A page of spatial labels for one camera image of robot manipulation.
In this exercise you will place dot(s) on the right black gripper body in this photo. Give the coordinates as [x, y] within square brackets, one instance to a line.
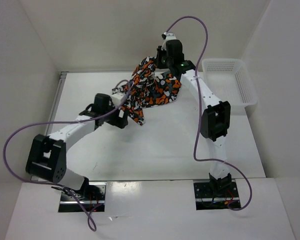
[162, 60]

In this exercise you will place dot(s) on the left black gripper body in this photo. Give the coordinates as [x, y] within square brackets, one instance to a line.
[114, 119]

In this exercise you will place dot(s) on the orange black camouflage shorts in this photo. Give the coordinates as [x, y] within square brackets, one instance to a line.
[147, 90]

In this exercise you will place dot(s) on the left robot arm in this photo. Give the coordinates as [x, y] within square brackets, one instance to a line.
[84, 124]

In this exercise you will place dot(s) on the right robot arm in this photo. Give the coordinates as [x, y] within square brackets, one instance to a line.
[214, 114]

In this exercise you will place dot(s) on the white perforated plastic basket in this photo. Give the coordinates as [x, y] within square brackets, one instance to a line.
[229, 79]

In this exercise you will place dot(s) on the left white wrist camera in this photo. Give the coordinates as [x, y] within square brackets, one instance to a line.
[117, 98]

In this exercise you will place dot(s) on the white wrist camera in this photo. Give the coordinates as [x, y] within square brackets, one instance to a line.
[117, 98]
[168, 36]

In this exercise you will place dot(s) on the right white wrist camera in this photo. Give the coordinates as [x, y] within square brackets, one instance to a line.
[168, 36]

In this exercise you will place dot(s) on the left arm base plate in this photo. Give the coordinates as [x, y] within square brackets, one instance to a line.
[93, 201]

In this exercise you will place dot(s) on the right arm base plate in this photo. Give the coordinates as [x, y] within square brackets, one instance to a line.
[205, 199]

